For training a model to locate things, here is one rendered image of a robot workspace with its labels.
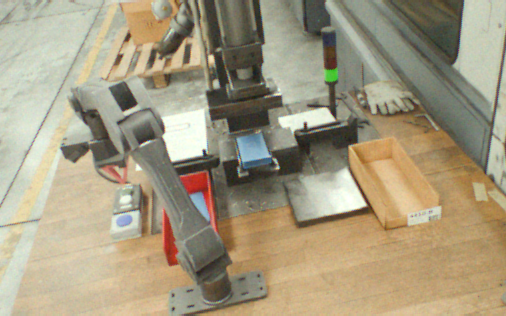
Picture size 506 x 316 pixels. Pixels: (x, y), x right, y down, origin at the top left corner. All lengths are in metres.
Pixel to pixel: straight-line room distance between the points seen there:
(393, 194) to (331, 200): 0.15
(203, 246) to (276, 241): 0.24
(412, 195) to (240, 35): 0.55
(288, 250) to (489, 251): 0.41
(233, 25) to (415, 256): 0.62
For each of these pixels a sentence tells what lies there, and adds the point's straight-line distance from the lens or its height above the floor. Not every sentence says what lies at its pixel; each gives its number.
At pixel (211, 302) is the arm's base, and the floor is 0.92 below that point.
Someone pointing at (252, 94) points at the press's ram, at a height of 1.16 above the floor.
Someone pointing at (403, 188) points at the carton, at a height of 0.90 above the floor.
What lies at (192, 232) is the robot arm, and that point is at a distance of 0.95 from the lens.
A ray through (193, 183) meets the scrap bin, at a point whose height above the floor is 0.93.
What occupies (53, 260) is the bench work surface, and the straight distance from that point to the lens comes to 1.29.
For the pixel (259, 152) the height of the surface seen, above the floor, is 0.99.
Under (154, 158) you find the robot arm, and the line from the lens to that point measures 0.95.
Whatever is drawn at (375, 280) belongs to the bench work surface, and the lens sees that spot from 1.05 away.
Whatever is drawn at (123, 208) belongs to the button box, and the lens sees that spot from 1.30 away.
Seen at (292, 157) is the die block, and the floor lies 0.95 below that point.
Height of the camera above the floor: 1.70
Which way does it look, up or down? 35 degrees down
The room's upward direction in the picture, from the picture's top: 10 degrees counter-clockwise
